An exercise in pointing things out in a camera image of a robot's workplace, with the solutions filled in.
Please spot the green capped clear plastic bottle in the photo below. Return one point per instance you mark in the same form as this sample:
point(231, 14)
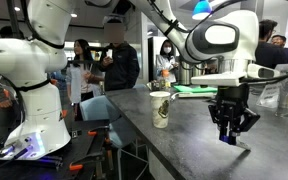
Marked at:
point(286, 100)

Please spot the long haired woman with phone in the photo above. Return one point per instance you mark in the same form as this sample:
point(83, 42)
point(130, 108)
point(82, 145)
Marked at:
point(80, 80)

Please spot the white paper stack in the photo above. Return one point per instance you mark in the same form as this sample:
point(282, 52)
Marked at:
point(194, 95)

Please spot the printed paper coffee cup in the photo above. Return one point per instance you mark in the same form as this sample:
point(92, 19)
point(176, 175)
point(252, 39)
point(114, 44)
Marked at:
point(160, 110)

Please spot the black perforated robot table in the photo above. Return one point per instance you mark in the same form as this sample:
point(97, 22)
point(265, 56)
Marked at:
point(77, 150)

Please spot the clear plastic sign holder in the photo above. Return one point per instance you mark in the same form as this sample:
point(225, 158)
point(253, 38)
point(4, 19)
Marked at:
point(267, 96)

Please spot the orange capped bottle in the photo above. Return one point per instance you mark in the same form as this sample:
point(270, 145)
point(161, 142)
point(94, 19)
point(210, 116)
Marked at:
point(164, 80)

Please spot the man in black shirt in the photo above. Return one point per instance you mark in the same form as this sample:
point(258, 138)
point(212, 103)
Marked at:
point(270, 53)

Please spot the orange clamp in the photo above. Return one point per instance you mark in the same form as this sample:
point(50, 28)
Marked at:
point(92, 133)
point(75, 166)

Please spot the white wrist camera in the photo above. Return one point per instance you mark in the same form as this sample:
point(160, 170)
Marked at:
point(264, 71)

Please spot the man with glasses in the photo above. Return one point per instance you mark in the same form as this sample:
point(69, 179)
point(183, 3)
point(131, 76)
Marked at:
point(285, 48)

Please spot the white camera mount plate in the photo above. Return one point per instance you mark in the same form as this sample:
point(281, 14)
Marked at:
point(217, 79)

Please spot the person in black hoodie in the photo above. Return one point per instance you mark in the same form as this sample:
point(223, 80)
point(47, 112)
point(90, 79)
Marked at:
point(119, 66)

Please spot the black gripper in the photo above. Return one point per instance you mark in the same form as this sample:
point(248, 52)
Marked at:
point(232, 106)

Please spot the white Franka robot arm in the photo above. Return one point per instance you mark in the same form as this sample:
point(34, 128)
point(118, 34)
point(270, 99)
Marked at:
point(40, 100)

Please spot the blue pendant lamp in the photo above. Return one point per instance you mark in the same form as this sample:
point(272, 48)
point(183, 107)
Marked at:
point(202, 11)

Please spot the round ceiling light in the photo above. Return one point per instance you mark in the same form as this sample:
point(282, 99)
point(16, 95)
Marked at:
point(74, 15)

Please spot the green folder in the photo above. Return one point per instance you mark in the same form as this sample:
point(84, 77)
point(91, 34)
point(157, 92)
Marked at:
point(190, 89)

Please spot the masked woman in white coat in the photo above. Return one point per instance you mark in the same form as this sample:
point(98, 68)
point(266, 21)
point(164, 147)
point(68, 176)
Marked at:
point(166, 63)

